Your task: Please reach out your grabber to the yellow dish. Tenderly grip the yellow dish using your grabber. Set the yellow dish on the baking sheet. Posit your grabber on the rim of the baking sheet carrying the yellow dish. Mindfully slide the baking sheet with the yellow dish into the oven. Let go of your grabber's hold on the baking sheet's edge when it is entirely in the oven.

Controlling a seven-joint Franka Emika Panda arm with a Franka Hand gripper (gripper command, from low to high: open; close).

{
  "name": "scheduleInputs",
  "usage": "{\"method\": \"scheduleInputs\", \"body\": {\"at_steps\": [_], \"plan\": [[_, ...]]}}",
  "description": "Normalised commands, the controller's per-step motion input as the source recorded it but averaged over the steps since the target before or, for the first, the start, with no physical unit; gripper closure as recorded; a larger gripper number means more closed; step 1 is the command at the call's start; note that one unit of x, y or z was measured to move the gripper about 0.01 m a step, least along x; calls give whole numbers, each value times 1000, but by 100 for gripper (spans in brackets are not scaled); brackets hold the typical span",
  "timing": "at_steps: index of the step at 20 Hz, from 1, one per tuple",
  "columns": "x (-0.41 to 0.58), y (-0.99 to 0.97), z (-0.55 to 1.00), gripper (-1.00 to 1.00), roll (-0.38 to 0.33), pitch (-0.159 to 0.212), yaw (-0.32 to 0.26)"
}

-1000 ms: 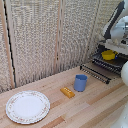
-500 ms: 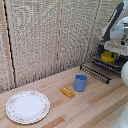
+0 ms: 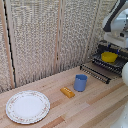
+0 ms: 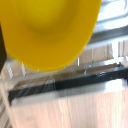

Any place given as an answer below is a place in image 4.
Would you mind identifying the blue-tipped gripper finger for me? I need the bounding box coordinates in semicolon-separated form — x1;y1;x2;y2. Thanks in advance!
0;26;8;72

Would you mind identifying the yellow bowl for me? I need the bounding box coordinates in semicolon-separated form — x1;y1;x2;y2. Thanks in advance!
0;0;103;73

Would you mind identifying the black wire dish rack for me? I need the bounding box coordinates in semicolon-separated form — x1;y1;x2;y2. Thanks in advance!
0;0;128;108

